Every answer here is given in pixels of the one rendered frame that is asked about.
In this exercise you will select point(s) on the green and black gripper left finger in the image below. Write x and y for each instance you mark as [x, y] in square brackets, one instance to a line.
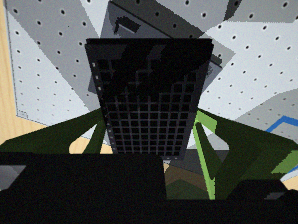
[57, 138]

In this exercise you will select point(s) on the blue tape outline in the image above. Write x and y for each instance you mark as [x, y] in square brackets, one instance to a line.
[286, 120]

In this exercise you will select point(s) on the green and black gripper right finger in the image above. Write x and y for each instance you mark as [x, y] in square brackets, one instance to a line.
[253, 153]

